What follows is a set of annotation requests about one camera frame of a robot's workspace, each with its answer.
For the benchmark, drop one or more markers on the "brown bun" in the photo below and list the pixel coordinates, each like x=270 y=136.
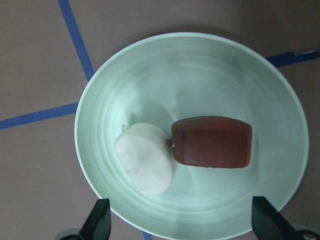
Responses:
x=211 y=142

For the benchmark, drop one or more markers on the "pale green plate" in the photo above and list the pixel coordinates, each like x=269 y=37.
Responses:
x=169 y=77

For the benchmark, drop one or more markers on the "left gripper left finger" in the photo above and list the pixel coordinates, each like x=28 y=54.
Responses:
x=98 y=224

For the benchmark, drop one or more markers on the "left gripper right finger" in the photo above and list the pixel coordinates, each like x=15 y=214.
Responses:
x=268 y=224

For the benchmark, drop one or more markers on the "white steamed bun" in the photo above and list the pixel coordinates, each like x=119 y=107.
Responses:
x=148 y=161

